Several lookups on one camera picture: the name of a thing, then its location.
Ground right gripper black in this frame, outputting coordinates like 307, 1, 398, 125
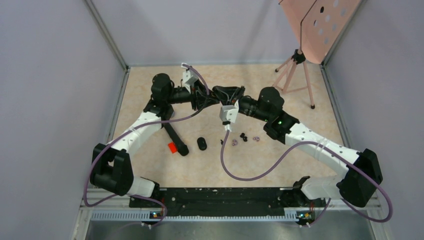
215, 86, 271, 123

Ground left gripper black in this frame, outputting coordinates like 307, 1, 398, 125
166, 78, 220, 111

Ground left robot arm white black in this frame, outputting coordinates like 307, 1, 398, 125
89, 72, 220, 207

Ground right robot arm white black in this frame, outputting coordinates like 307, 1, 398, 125
212, 86, 383, 208

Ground black oval case on table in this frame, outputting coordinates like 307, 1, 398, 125
196, 137, 208, 151

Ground black earbud pair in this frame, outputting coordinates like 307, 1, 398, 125
240, 132, 248, 142

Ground black cylinder orange ends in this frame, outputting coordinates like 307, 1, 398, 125
163, 123, 189, 157

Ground pink tripod stand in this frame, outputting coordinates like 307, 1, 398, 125
272, 48, 316, 110

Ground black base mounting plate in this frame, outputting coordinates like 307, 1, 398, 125
129, 187, 326, 217

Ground pink perforated board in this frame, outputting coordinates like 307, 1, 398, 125
278, 0, 362, 64

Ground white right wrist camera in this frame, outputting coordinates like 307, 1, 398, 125
219, 100, 240, 132

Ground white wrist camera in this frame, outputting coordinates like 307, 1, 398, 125
219, 100, 240, 132
180, 62, 199, 93

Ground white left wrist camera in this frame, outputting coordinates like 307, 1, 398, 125
180, 62, 199, 93

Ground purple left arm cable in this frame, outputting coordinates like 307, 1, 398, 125
82, 64, 211, 229

